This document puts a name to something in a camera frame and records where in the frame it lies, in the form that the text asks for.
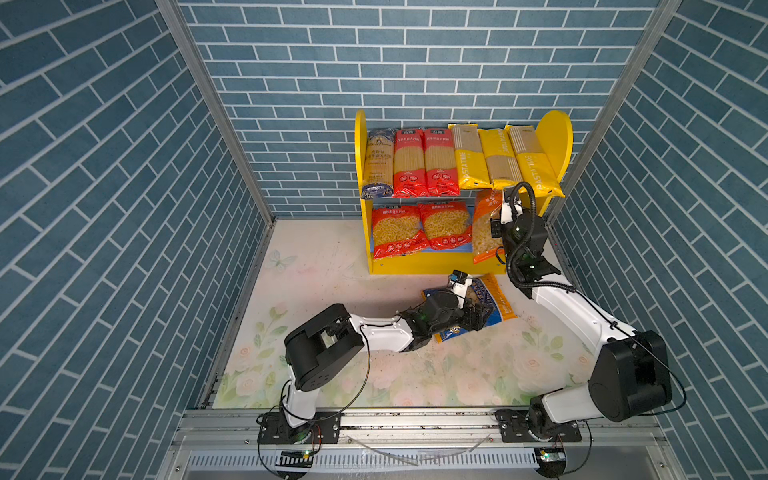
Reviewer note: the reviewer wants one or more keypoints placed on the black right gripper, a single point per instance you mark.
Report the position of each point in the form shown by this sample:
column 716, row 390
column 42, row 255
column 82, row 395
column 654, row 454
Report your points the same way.
column 497, row 229

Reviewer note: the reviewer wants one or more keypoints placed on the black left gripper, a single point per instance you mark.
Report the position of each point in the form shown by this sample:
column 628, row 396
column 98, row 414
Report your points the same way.
column 466, row 310

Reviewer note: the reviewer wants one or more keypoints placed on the orange pasta bag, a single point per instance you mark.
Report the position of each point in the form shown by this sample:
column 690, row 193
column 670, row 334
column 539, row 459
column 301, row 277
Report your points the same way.
column 488, row 204

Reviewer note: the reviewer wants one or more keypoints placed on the blue elbow pasta bag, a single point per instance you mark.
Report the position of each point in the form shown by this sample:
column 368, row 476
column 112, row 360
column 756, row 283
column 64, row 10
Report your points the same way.
column 492, row 300

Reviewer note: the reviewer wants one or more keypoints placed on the yellow spaghetti box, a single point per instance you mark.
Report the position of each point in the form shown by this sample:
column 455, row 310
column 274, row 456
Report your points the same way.
column 502, row 166
column 471, row 164
column 533, row 162

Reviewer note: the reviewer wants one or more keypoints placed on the red macaroni bag back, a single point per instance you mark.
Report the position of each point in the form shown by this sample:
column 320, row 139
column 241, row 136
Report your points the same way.
column 446, row 225

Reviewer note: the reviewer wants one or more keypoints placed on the red macaroni bag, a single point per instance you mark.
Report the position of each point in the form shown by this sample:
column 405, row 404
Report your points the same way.
column 446, row 225
column 397, row 231

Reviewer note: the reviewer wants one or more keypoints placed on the red macaroni bag front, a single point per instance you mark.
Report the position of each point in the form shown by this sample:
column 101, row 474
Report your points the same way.
column 397, row 231

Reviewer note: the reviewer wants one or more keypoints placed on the red spaghetti bag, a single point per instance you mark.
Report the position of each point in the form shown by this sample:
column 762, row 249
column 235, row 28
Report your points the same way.
column 409, row 164
column 440, row 163

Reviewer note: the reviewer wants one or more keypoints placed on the dark blue spaghetti bag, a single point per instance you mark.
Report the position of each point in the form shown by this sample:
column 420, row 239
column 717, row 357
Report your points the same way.
column 378, row 164

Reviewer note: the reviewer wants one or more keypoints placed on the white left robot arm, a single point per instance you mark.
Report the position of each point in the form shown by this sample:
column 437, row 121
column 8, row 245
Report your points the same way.
column 321, row 348

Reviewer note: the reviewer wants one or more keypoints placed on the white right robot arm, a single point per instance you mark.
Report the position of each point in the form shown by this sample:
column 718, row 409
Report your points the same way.
column 631, row 376

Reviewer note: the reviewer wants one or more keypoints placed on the yellow shelf unit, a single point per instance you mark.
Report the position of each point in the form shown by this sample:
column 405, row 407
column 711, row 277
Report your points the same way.
column 555, row 133

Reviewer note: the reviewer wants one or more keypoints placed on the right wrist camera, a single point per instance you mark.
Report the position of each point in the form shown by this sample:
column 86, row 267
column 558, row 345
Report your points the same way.
column 510, row 211

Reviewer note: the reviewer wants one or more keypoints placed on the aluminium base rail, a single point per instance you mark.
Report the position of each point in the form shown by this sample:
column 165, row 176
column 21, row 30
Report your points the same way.
column 414, row 443

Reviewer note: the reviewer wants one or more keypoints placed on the aluminium corner post right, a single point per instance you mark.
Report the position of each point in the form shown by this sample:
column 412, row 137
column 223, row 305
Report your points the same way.
column 657, row 24

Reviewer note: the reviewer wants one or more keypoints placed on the aluminium corner post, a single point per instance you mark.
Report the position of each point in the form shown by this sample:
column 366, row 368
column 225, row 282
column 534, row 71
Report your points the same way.
column 181, row 33
column 657, row 24

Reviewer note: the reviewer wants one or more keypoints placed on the aluminium corner post left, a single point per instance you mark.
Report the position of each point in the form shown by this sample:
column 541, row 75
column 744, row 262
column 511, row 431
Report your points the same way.
column 181, row 33

